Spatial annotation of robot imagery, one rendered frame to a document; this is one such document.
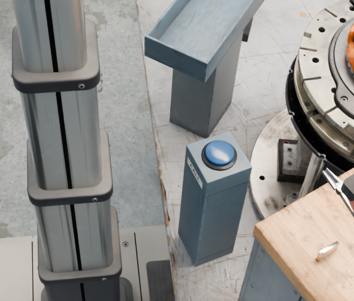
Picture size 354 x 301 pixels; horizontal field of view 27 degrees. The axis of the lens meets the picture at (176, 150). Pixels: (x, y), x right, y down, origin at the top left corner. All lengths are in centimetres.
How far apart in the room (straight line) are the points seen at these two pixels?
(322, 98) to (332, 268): 25
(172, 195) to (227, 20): 32
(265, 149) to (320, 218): 40
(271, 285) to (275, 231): 10
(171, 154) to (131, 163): 94
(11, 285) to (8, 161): 60
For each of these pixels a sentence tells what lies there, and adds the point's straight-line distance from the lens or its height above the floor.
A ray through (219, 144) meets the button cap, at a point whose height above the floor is 104.
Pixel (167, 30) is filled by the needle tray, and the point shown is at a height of 103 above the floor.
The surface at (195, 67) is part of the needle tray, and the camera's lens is 113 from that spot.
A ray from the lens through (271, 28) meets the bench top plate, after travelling 159.
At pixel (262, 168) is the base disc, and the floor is 80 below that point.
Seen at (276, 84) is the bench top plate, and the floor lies 78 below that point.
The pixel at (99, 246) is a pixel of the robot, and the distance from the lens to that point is 130.
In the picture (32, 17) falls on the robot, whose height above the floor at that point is 127.
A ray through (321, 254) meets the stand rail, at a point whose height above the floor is 108.
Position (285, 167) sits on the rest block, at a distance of 130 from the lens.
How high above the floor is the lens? 189
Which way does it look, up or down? 54 degrees down
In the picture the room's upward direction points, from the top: 5 degrees clockwise
